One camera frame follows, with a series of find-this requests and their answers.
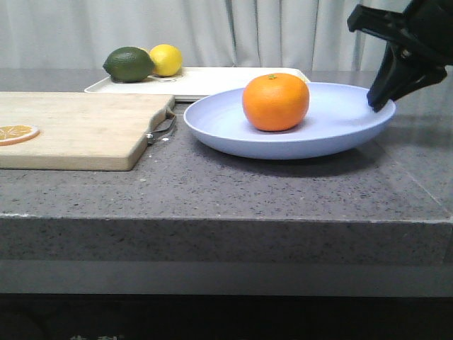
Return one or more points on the white tray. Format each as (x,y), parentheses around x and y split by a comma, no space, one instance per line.
(192,83)

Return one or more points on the wooden cutting board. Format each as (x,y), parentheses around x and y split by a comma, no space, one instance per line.
(81,131)

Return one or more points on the light blue plate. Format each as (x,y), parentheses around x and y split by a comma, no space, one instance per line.
(330,118)

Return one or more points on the white curtain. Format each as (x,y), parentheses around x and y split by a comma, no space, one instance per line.
(307,35)

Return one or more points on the yellow lemon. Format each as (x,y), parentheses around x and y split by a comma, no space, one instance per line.
(167,60)

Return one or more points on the green lime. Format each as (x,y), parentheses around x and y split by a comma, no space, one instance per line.
(128,64)

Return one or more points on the orange slice toy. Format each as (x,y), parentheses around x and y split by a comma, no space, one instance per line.
(13,134)

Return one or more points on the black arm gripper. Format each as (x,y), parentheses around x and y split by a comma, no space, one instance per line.
(427,25)

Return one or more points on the orange fruit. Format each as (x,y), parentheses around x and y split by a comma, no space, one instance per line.
(275,102)

